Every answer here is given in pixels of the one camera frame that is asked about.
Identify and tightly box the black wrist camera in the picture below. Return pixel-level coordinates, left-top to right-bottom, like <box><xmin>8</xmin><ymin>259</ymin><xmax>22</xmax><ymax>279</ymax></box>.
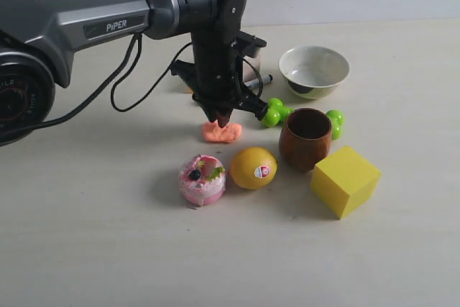
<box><xmin>234</xmin><ymin>31</ymin><xmax>267</xmax><ymax>58</ymax></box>

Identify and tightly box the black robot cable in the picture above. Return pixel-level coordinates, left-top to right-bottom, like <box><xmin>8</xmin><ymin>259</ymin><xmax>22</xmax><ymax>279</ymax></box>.
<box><xmin>0</xmin><ymin>32</ymin><xmax>265</xmax><ymax>139</ymax></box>

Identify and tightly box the brown wooden cup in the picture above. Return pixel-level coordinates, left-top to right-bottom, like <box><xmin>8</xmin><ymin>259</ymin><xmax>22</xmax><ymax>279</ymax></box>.
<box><xmin>278</xmin><ymin>108</ymin><xmax>332</xmax><ymax>173</ymax></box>

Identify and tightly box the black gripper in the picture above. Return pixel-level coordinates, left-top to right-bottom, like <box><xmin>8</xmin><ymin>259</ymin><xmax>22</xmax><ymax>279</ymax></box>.
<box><xmin>170</xmin><ymin>30</ymin><xmax>268</xmax><ymax>128</ymax></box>

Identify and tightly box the orange foam piece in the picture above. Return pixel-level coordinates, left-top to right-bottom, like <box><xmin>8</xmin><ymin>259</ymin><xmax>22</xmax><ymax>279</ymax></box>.
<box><xmin>201</xmin><ymin>122</ymin><xmax>242</xmax><ymax>143</ymax></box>

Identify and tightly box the white ceramic bowl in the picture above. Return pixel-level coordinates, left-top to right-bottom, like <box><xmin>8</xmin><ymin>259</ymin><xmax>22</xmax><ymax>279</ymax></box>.
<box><xmin>278</xmin><ymin>45</ymin><xmax>351</xmax><ymax>100</ymax></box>

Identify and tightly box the pink toy cake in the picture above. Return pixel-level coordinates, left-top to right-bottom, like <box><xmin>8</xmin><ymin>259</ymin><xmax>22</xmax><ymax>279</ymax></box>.
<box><xmin>178</xmin><ymin>154</ymin><xmax>226</xmax><ymax>206</ymax></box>

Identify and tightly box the green plastic dumbbell toy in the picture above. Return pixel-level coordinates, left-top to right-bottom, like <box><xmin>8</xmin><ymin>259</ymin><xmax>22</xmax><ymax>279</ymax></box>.
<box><xmin>261</xmin><ymin>98</ymin><xmax>345</xmax><ymax>140</ymax></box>

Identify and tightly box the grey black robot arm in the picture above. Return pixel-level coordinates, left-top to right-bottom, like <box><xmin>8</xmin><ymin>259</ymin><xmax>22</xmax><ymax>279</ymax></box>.
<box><xmin>1</xmin><ymin>0</ymin><xmax>268</xmax><ymax>145</ymax></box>

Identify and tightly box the beige wooden cube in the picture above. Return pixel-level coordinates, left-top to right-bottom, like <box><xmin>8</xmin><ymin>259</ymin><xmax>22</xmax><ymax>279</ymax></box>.
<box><xmin>242</xmin><ymin>52</ymin><xmax>261</xmax><ymax>83</ymax></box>

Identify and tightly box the yellow lemon with sticker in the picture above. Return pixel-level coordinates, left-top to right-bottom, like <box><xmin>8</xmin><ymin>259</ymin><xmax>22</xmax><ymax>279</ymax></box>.
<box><xmin>229</xmin><ymin>147</ymin><xmax>278</xmax><ymax>190</ymax></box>

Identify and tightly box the black and white marker pen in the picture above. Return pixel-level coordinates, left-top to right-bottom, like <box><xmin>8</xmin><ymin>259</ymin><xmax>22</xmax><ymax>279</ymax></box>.
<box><xmin>244</xmin><ymin>74</ymin><xmax>273</xmax><ymax>89</ymax></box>

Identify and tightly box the yellow wooden cube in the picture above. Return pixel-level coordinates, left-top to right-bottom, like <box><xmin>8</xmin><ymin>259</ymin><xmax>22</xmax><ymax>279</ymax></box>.
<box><xmin>310</xmin><ymin>146</ymin><xmax>381</xmax><ymax>219</ymax></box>

